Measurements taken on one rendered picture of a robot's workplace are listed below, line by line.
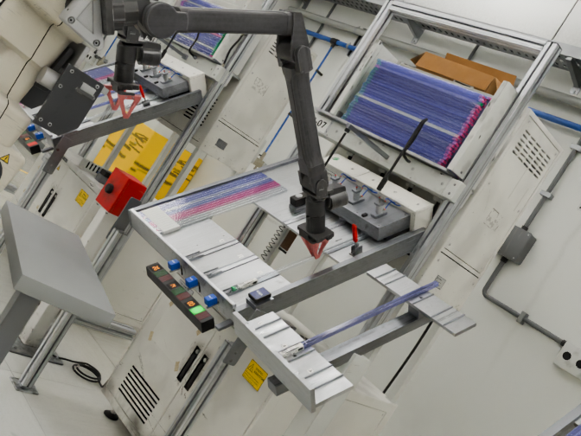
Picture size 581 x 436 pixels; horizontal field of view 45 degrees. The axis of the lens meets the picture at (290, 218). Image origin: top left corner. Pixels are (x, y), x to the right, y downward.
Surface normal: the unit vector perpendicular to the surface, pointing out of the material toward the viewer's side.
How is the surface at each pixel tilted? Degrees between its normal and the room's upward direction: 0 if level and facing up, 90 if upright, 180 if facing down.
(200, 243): 42
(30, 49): 90
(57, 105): 90
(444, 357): 90
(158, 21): 88
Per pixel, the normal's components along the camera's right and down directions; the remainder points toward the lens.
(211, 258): -0.02, -0.87
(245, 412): -0.62, -0.36
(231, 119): 0.58, 0.40
